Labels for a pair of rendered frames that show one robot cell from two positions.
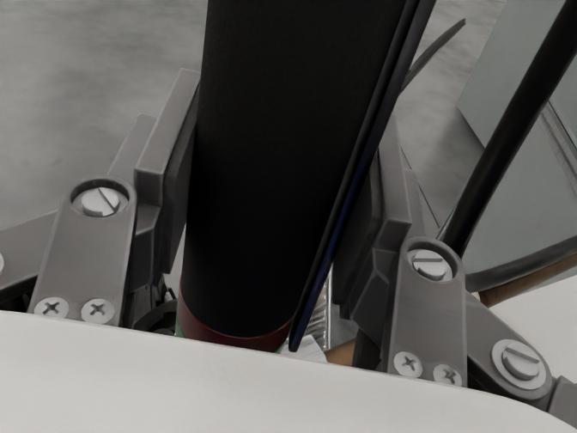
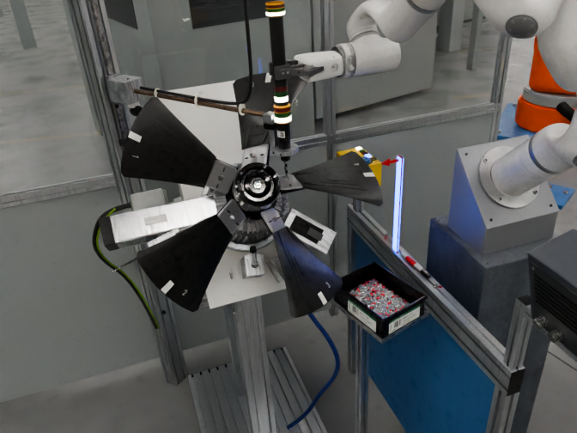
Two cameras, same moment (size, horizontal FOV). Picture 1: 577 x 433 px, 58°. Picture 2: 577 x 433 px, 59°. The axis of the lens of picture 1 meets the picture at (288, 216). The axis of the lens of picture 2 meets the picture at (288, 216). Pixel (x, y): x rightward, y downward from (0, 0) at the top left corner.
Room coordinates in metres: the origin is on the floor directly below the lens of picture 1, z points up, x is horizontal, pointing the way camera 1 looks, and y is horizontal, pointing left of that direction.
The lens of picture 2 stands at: (0.33, 1.24, 1.80)
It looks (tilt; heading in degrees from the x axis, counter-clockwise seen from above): 30 degrees down; 259
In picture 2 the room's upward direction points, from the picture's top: 4 degrees counter-clockwise
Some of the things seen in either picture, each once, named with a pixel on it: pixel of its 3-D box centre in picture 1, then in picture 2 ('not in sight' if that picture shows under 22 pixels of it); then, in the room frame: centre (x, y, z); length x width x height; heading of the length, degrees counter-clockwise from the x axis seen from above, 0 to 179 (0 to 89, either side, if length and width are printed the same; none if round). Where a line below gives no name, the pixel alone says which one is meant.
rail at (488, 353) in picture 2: not in sight; (414, 277); (-0.28, 0.06, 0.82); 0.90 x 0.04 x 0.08; 97
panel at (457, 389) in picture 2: not in sight; (408, 363); (-0.28, 0.06, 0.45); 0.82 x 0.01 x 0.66; 97
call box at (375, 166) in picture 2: not in sight; (358, 170); (-0.23, -0.33, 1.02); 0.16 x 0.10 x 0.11; 97
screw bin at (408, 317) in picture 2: not in sight; (378, 298); (-0.12, 0.15, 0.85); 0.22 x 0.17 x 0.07; 112
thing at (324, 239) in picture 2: not in sight; (303, 234); (0.05, -0.03, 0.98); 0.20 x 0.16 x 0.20; 97
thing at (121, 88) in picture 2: not in sight; (124, 88); (0.51, -0.46, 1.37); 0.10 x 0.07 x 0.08; 132
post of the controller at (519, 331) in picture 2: not in sight; (519, 333); (-0.33, 0.49, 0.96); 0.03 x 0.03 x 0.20; 7
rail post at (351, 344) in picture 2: not in sight; (353, 302); (-0.23, -0.36, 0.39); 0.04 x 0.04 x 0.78; 7
